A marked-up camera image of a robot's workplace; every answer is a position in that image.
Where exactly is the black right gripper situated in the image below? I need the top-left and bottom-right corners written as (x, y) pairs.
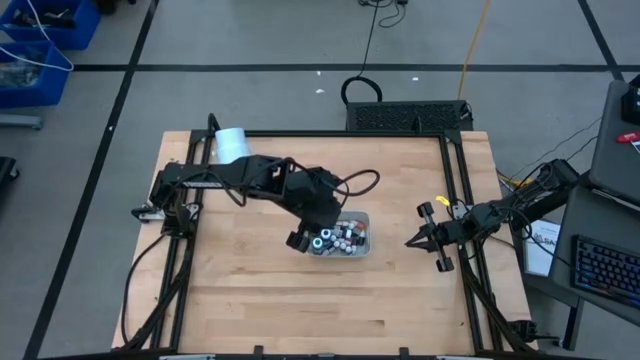
top-left (404, 201), bottom-right (475, 274)

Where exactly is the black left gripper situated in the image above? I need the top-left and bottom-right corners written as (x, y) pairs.
top-left (284, 187), bottom-right (347, 254)

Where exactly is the grey plastic bin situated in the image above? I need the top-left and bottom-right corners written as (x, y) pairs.
top-left (304, 209), bottom-right (373, 259)

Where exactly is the white printed paper sheet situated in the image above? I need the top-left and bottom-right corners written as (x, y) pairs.
top-left (522, 218), bottom-right (562, 278)

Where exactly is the black perforated computer case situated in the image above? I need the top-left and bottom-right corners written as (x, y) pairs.
top-left (344, 99), bottom-right (474, 134)

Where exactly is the grey desk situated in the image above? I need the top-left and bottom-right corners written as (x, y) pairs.
top-left (519, 184), bottom-right (640, 329)

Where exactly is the black backlit keyboard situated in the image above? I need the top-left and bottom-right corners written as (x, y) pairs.
top-left (571, 233), bottom-right (640, 307)

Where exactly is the black box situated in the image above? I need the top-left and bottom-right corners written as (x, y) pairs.
top-left (621, 74), bottom-right (640, 126)

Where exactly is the blue plastic storage bin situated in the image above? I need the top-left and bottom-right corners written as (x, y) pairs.
top-left (0, 40), bottom-right (74, 109)
top-left (0, 0), bottom-right (102, 51)

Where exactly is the grey metal bar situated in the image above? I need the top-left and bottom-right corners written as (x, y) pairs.
top-left (0, 114), bottom-right (44, 131)

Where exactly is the black metal table frame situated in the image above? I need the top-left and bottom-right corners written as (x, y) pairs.
top-left (113, 112), bottom-right (542, 360)

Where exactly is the black looped cable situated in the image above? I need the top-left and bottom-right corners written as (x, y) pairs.
top-left (340, 0), bottom-right (384, 106)

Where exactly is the yellow hanging cable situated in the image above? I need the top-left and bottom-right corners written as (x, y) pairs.
top-left (457, 0), bottom-right (494, 101)

